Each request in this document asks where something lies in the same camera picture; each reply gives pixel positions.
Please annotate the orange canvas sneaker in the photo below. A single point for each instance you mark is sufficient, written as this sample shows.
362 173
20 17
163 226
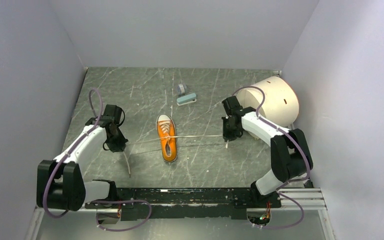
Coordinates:
166 131

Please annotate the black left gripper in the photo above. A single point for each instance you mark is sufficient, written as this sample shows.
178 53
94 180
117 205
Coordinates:
120 144

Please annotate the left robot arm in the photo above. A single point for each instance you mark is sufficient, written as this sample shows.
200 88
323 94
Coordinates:
60 183

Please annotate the aluminium frame rail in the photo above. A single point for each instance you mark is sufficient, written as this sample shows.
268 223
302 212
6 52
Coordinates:
291 198

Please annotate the teal stapler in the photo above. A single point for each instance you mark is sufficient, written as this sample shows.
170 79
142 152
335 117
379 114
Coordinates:
186 99

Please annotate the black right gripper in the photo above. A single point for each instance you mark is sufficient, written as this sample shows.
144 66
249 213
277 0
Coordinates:
227 135

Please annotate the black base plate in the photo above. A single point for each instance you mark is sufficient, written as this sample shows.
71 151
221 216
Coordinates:
179 203

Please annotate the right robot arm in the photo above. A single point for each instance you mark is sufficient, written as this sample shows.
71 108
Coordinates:
290 158

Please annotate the small tape roll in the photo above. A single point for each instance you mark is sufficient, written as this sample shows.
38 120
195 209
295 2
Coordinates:
182 89

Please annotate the white cylindrical container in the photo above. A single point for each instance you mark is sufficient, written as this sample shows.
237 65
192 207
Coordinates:
278 107

